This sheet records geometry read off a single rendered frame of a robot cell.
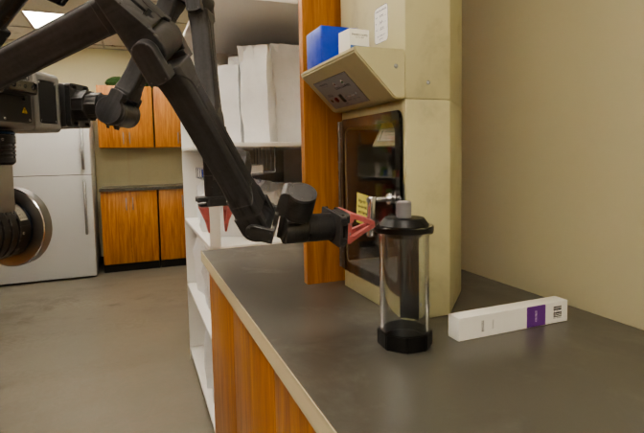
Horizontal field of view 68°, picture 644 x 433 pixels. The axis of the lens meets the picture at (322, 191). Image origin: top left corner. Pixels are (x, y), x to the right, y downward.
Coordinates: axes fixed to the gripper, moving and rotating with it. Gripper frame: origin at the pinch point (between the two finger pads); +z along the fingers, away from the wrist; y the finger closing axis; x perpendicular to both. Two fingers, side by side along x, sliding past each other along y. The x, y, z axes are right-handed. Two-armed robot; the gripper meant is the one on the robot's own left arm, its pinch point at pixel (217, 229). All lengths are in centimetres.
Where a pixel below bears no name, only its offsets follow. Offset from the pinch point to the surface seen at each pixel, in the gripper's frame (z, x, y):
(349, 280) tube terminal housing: 14.8, -16.5, 31.7
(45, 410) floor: 108, 146, -71
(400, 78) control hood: -34, -46, 31
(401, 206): -9, -56, 25
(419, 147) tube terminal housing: -20, -46, 35
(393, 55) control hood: -39, -46, 30
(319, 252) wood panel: 8.0, -8.4, 26.5
